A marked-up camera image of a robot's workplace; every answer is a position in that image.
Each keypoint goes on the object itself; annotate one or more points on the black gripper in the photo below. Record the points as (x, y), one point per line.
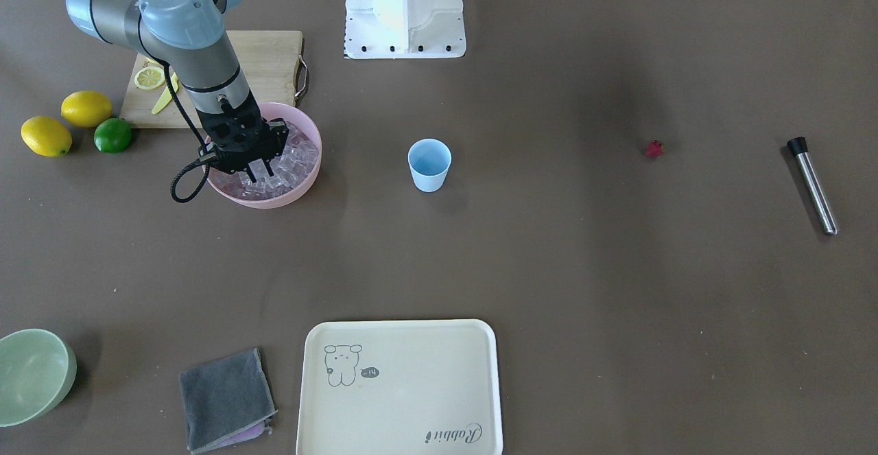
(280, 133)

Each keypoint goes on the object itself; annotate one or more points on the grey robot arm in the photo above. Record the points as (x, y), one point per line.
(190, 37)

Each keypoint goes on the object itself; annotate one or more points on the clear ice cubes pile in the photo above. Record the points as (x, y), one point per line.
(291, 169)

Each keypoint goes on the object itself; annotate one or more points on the light blue plastic cup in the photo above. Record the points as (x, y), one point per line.
(429, 161)

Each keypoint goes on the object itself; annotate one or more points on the pink bowl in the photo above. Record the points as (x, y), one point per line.
(271, 110)

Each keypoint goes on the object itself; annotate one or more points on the wooden cutting board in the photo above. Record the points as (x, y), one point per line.
(268, 59)

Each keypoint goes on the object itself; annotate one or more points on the yellow plastic knife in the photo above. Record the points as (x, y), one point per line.
(167, 96)

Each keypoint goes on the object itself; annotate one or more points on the green lime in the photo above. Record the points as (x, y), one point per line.
(113, 136)

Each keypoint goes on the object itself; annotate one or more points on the yellow lemon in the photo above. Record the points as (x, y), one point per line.
(46, 136)
(86, 108)

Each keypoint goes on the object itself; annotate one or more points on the grey folded cloth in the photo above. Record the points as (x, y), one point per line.
(226, 402)

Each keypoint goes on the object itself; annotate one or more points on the cream rabbit tray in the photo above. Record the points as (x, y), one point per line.
(400, 387)

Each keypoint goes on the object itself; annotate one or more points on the light green bowl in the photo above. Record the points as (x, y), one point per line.
(38, 369)

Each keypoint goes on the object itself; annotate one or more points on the red strawberry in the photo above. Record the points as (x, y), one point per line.
(654, 149)

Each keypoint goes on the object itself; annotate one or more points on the steel muddler black tip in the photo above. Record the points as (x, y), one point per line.
(799, 149)

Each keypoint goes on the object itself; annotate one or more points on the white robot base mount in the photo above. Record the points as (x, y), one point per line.
(404, 29)

